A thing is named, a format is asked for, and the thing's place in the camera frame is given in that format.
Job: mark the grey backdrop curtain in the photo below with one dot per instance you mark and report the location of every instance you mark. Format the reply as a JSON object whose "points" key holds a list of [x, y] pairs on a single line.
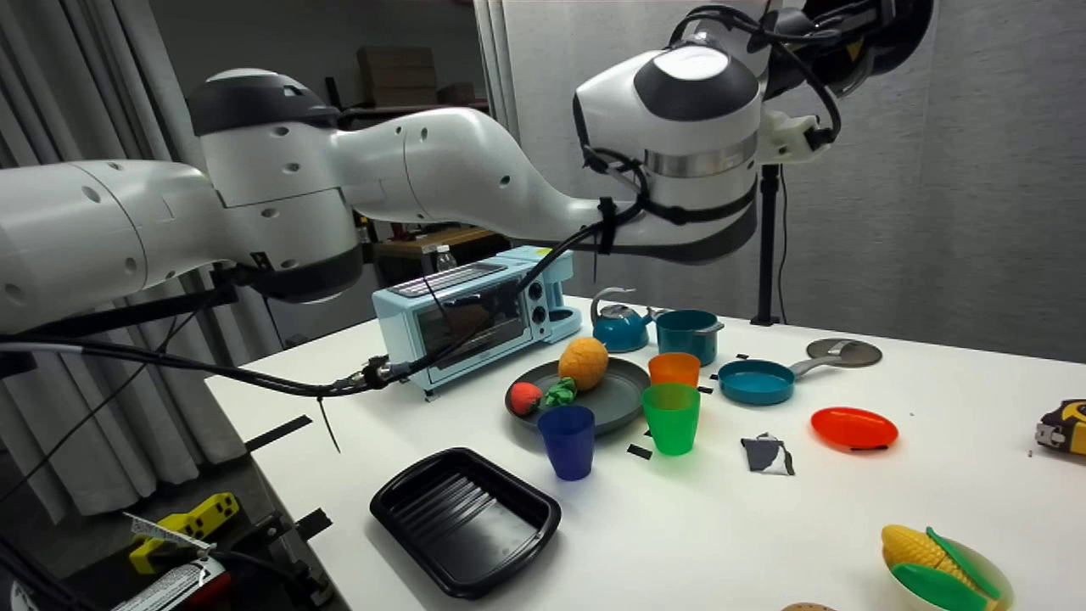
{"points": [[994, 206]]}

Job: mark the dark grey round plate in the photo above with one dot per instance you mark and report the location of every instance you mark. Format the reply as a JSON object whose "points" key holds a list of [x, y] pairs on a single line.
{"points": [[616, 402]]}

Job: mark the black tripod stand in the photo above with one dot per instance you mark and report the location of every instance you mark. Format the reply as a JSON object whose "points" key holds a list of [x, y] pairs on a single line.
{"points": [[772, 249]]}

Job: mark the black tape strip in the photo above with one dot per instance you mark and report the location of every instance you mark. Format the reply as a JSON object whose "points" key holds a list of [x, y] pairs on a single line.
{"points": [[276, 432], [312, 523]]}

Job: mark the black tape scraps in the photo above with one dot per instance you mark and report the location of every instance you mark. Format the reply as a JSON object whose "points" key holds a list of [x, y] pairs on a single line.
{"points": [[760, 458]]}

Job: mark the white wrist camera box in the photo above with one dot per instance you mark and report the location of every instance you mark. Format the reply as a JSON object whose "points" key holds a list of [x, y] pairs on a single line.
{"points": [[793, 136]]}

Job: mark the light blue toy toaster oven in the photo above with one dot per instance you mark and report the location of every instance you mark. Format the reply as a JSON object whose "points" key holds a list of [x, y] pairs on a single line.
{"points": [[475, 326]]}

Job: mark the teal toy pot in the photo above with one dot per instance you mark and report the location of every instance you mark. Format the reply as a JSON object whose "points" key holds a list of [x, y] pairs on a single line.
{"points": [[683, 337]]}

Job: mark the grey pot lid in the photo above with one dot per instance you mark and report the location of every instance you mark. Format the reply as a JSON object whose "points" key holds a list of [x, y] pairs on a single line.
{"points": [[843, 351]]}

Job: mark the cardboard box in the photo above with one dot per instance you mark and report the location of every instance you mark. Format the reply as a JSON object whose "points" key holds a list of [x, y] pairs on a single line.
{"points": [[397, 76]]}

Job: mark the small pale bowl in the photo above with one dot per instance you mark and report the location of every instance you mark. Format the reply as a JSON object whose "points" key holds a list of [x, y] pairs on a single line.
{"points": [[1004, 589]]}

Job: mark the black ridged plastic tray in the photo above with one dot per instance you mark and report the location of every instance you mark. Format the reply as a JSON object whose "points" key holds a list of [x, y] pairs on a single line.
{"points": [[462, 520]]}

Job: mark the orange red toy plate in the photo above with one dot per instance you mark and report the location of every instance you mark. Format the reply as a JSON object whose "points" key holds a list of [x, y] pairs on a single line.
{"points": [[853, 428]]}

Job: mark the teal toy frying pan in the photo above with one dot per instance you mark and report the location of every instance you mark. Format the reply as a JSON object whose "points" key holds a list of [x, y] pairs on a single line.
{"points": [[753, 383]]}

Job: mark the yellow black hand tool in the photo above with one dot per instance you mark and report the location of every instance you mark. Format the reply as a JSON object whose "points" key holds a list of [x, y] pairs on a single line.
{"points": [[206, 514]]}

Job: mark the green toy leaves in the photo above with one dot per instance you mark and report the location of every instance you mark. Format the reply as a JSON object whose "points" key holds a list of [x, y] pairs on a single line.
{"points": [[557, 397]]}

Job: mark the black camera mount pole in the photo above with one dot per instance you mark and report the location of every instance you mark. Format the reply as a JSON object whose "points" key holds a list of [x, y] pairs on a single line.
{"points": [[12, 363]]}

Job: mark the toy burger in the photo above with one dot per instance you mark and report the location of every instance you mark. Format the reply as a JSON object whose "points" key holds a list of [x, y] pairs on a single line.
{"points": [[806, 608]]}

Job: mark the light grey pleated curtain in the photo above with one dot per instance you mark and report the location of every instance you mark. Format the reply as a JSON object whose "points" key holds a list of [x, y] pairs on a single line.
{"points": [[114, 420]]}

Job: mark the blue plastic cup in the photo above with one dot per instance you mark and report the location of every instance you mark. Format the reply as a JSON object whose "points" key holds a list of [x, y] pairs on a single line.
{"points": [[568, 444]]}

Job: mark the red toy fruit piece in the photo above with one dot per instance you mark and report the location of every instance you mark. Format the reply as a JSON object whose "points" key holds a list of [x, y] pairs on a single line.
{"points": [[524, 400]]}

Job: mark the toy corn with green husk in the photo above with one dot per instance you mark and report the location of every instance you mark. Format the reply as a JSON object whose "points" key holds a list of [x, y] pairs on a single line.
{"points": [[909, 548]]}

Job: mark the green plastic cup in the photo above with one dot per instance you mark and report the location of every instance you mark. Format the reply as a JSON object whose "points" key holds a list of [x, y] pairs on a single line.
{"points": [[673, 427]]}

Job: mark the teal toy kettle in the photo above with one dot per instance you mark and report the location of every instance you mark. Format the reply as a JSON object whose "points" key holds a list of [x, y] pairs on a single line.
{"points": [[619, 326]]}

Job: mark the small black tape piece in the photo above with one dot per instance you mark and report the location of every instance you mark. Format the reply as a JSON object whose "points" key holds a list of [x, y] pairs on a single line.
{"points": [[639, 450]]}

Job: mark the orange plastic cup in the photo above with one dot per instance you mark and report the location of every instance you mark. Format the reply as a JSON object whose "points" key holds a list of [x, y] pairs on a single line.
{"points": [[673, 373]]}

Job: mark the orange toy pineapple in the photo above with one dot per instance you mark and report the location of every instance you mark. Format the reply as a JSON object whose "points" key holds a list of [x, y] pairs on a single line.
{"points": [[581, 365]]}

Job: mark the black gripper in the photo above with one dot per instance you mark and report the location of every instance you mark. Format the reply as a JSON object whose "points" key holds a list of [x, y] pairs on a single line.
{"points": [[814, 40]]}

